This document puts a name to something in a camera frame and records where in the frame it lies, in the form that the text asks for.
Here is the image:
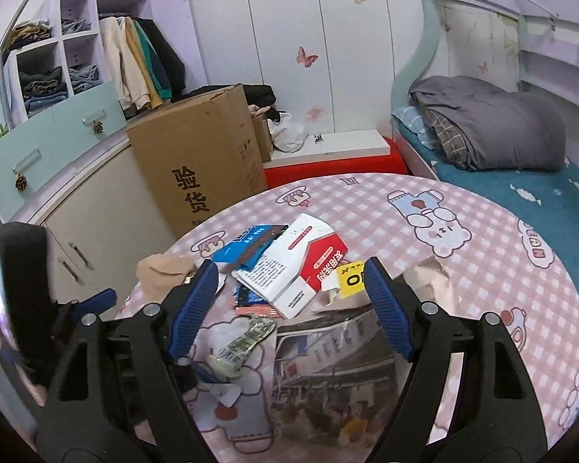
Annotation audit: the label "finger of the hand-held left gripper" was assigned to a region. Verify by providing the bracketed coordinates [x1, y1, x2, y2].
[53, 287, 119, 329]

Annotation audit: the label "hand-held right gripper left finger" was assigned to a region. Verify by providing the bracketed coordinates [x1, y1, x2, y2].
[36, 259, 220, 463]

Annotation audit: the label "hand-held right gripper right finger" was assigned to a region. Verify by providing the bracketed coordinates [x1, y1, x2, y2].
[364, 257, 548, 463]

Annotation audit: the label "beige sock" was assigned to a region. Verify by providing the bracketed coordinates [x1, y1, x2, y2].
[136, 253, 198, 307]

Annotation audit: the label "yellow printed packet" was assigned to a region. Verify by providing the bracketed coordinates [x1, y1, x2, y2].
[334, 261, 369, 298]

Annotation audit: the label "torn brown paper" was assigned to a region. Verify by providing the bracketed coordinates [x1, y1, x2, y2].
[403, 255, 460, 310]

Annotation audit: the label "green white wrapper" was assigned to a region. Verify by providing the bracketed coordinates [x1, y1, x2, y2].
[207, 316, 277, 379]

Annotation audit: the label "blue black snack packet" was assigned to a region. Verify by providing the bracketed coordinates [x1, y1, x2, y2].
[211, 223, 290, 271]

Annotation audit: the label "glossy photo flyer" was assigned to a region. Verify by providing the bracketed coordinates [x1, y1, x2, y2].
[270, 304, 418, 449]

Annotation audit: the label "white torn wrapper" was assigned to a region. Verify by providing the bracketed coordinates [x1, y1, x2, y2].
[193, 367, 244, 408]

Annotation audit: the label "pink checked tablecloth table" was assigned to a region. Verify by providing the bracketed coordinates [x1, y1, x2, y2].
[113, 172, 579, 463]

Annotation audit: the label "cream cabinet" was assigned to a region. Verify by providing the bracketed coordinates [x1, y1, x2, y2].
[0, 125, 179, 396]

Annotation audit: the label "red white carton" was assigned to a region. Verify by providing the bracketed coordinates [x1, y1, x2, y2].
[232, 212, 349, 320]

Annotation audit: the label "wide teal drawer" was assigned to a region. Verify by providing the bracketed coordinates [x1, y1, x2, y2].
[0, 116, 68, 232]

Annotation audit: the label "large cardboard box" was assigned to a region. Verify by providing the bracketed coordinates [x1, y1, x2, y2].
[125, 83, 269, 239]

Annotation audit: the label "white-topped red platform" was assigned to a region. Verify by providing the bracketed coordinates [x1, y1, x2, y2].
[263, 129, 409, 190]

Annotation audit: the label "narrow teal drawer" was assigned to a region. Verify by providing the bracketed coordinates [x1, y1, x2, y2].
[51, 79, 126, 155]

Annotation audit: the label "teal bed sheet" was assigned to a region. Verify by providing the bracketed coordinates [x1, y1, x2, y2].
[434, 154, 579, 300]

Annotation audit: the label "folded jeans stack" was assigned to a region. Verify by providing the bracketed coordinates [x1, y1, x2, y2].
[18, 66, 69, 114]

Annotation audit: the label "blue checked pillow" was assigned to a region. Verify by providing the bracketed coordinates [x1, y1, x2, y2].
[392, 106, 442, 151]

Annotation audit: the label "white plastic bag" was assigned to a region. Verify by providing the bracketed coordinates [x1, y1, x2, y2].
[269, 111, 307, 154]

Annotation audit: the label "blue grey folded clothes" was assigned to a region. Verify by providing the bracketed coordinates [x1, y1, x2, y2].
[70, 65, 100, 95]

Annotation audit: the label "grey quilt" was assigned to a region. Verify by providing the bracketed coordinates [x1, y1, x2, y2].
[408, 74, 567, 172]

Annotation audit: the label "yellow garment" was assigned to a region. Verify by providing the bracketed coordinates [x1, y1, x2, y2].
[125, 22, 165, 109]

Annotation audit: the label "cream jacket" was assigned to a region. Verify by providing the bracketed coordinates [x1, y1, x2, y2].
[99, 17, 148, 112]

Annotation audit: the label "green garment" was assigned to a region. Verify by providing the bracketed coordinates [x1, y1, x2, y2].
[135, 19, 174, 102]

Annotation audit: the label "patterned clothes pile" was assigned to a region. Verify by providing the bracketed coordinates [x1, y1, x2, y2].
[0, 20, 51, 51]

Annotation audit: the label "black coat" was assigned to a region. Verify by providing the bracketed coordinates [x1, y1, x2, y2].
[140, 18, 188, 100]

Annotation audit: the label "lilac shelf unit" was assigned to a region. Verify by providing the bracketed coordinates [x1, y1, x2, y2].
[0, 0, 150, 123]

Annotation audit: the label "teal bunk bed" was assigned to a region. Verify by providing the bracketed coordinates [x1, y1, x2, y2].
[391, 0, 579, 300]

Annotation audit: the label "white wardrobe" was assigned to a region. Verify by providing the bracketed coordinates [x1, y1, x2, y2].
[183, 0, 423, 138]

